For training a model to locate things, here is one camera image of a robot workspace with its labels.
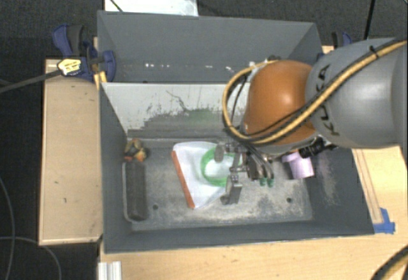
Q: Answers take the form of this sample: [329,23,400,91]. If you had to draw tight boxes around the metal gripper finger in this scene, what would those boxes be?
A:
[219,173,244,206]
[214,142,238,164]

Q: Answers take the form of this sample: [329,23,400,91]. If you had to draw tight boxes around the white plastic bag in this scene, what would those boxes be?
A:
[173,141,237,210]

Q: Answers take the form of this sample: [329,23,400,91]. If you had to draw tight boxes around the lilac cup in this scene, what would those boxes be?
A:
[281,151,316,181]

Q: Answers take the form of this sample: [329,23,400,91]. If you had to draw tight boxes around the red-brown flat block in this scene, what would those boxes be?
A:
[170,150,196,209]

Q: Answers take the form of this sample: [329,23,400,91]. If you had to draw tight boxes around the multicoloured toy animal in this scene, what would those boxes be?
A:
[123,137,150,163]

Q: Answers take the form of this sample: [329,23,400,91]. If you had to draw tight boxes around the dark green flat block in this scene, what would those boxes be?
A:
[125,159,150,222]

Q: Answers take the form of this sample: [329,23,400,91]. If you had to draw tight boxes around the grey metal bin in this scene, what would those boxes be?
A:
[96,10,375,254]

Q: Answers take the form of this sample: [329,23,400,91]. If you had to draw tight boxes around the pale wood board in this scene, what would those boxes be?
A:
[38,58,105,246]

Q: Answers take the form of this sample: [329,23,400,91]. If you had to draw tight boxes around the green ring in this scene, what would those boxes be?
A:
[200,145,237,188]

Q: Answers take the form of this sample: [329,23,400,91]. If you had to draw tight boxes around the black cylinder on white bracket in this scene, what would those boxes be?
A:
[298,139,337,159]

